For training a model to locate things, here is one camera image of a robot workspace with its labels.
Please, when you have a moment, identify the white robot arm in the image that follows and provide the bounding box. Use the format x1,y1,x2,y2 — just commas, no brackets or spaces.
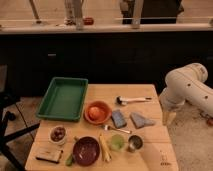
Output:
159,63,213,126

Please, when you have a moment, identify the green plastic tray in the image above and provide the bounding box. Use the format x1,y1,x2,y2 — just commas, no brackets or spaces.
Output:
37,77,88,122

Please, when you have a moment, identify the grey folded cloth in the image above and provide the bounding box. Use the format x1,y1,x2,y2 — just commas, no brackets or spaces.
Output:
130,113,156,129

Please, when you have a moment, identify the metal cup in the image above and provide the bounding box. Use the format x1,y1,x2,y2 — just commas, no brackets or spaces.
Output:
127,135,143,152

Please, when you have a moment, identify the blue sponge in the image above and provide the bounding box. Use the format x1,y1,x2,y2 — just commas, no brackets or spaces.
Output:
112,110,127,128

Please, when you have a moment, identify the green plastic cup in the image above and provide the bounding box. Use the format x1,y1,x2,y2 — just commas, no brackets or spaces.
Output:
109,134,125,151

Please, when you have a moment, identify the orange bowl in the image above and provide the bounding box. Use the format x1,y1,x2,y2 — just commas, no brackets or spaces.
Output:
84,101,112,125

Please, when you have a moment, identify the yellow corn cob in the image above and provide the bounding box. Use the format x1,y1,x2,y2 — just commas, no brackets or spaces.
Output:
99,135,111,162

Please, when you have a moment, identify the orange fruit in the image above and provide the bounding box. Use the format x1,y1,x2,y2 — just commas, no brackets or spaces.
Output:
89,107,101,120

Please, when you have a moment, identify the dark red bowl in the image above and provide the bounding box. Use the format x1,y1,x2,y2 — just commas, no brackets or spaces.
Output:
73,136,100,166

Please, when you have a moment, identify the green pepper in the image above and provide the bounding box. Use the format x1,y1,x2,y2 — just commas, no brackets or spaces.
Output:
65,154,74,166

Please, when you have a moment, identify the white bowl with grapes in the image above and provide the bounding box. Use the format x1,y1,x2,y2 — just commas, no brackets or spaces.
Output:
49,126,66,145

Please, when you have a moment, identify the wooden block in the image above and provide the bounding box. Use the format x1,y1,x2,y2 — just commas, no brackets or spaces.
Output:
35,148,63,164

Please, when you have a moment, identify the red can on counter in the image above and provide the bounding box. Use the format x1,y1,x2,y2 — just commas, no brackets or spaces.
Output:
83,17,94,25

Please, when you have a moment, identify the black chair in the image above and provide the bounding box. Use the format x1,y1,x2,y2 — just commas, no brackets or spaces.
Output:
0,64,41,171

